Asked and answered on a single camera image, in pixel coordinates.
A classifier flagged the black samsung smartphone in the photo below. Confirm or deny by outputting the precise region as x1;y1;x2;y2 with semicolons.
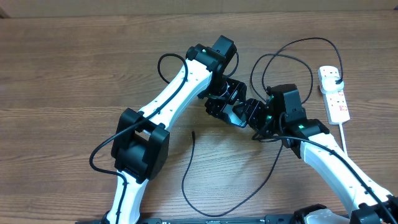
223;105;247;128

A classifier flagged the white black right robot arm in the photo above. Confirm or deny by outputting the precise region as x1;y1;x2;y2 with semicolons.
241;84;397;223

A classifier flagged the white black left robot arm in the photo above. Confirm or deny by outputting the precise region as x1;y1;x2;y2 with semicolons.
102;35;247;223

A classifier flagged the white charger plug adapter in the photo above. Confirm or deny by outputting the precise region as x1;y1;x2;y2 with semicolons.
320;77;345;94

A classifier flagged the white power strip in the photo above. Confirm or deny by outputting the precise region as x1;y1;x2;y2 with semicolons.
317;65;350;125

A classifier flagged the black charger cable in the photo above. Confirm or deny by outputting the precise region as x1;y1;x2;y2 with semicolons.
181;37;345;218

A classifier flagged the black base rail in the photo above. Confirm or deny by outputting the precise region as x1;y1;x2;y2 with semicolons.
74;203;352;224

